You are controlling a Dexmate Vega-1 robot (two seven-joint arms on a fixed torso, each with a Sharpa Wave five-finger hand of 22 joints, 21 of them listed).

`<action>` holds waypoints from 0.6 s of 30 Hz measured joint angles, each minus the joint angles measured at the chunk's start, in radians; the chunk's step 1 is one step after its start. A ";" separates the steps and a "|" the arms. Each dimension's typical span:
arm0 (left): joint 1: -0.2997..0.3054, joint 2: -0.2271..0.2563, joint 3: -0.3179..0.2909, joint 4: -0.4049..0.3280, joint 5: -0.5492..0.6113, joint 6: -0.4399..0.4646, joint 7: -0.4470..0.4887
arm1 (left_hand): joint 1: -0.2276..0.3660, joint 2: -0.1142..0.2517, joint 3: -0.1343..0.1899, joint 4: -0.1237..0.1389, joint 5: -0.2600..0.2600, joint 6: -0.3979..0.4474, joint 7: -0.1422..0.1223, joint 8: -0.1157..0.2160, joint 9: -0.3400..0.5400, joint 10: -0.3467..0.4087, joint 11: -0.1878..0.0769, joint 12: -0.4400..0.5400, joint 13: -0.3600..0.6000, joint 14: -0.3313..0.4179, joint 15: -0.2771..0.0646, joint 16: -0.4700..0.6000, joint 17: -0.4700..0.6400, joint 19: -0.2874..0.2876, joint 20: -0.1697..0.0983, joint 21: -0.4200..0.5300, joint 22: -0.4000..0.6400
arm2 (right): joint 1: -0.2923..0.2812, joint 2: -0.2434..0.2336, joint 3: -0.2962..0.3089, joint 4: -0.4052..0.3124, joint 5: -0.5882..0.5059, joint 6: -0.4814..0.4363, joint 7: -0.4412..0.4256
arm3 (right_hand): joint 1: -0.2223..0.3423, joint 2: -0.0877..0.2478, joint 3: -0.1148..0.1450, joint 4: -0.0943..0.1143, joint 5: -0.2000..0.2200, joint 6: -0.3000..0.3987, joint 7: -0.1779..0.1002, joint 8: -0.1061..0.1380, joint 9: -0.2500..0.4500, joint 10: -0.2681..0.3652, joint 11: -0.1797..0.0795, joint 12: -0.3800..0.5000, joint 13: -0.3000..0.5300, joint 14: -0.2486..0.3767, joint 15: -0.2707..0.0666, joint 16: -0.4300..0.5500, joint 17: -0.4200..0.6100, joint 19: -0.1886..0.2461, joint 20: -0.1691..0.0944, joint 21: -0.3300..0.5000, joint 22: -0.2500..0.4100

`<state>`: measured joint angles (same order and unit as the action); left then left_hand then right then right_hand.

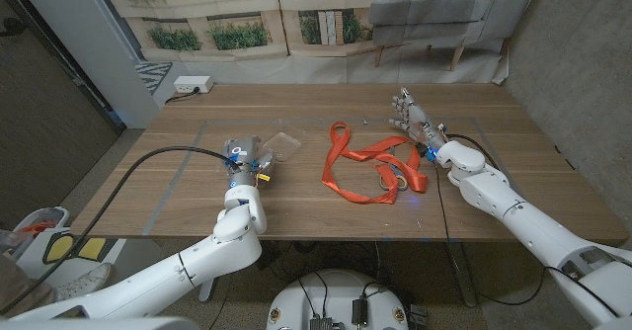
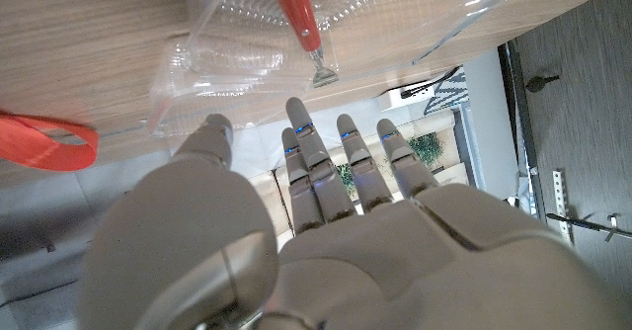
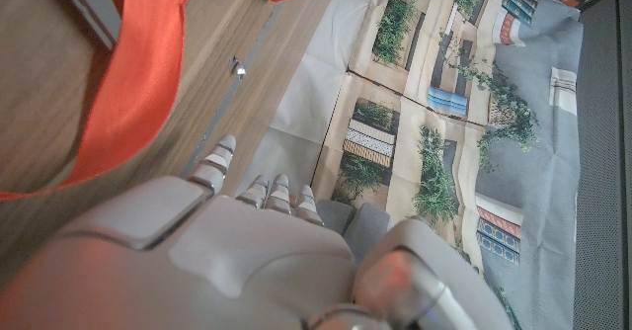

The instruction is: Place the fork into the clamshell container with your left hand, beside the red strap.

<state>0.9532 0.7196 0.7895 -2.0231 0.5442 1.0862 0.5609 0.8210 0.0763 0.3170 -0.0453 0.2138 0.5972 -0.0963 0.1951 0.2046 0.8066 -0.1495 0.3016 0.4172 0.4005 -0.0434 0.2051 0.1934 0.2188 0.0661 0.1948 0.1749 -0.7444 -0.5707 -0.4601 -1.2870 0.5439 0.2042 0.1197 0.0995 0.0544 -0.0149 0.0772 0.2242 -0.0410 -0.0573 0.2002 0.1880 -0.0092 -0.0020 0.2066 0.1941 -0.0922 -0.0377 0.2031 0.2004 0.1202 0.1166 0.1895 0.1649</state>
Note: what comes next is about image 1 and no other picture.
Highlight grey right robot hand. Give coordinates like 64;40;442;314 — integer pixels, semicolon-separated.
388;87;448;156

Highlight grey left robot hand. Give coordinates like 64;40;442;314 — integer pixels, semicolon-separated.
220;135;276;189

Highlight clear plastic clamshell container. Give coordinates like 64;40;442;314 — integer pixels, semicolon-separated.
256;130;303;173

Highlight white power strip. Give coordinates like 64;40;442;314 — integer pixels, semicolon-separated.
173;75;215;95

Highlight printed garden backdrop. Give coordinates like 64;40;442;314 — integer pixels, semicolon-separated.
96;0;547;85

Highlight white table leg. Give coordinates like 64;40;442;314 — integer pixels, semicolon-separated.
198;278;218;303

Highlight dark table leg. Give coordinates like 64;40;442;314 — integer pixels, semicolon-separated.
446;240;479;307

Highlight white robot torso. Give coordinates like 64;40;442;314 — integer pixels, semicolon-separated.
266;269;411;330

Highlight white sneaker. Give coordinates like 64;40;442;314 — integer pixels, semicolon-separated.
53;262;114;304

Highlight white plastic bin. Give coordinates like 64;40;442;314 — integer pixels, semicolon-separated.
12;206;70;245

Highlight person's brown trouser leg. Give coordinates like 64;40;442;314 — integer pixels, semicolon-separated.
0;253;58;319

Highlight thick black cable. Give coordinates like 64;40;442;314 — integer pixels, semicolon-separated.
446;132;500;173
0;145;242;316

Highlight black power cord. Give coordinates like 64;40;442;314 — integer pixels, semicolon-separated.
165;88;201;105

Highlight thin black cable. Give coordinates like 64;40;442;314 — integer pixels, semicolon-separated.
433;161;618;321
206;285;233;330

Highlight red fabric strap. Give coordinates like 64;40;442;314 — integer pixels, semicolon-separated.
321;121;429;206

